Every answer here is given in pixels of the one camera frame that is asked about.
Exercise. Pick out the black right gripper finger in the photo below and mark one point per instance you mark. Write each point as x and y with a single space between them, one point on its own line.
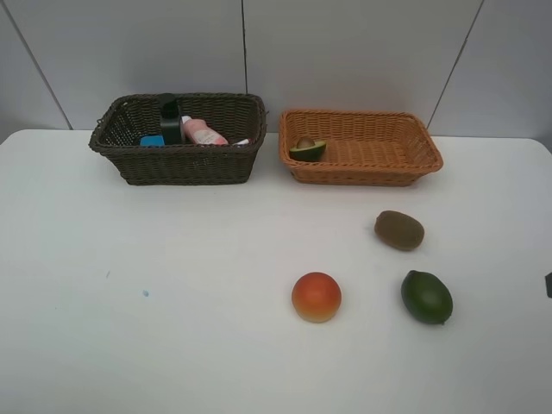
548 285

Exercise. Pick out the green lime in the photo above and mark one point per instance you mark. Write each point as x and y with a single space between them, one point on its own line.
426 298

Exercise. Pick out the brown kiwi fruit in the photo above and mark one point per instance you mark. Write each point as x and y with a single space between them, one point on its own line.
398 230

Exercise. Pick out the orange red peach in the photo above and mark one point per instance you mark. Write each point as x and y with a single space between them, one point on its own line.
316 297

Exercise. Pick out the halved avocado with pit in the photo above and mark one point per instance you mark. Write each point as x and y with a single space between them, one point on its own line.
308 150

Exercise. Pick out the white marker pink cap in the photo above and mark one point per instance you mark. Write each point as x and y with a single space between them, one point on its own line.
242 142

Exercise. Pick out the pink lotion bottle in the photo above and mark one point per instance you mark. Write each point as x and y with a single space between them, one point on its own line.
198 132

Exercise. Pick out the black whiteboard eraser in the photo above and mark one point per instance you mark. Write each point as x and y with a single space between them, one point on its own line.
152 141

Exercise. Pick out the orange wicker basket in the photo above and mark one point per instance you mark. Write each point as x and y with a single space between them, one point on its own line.
362 147

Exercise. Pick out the dark brown wicker basket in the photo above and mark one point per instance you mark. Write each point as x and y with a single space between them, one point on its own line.
235 116

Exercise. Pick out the black bottle in basket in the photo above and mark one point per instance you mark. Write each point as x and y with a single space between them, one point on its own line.
170 119

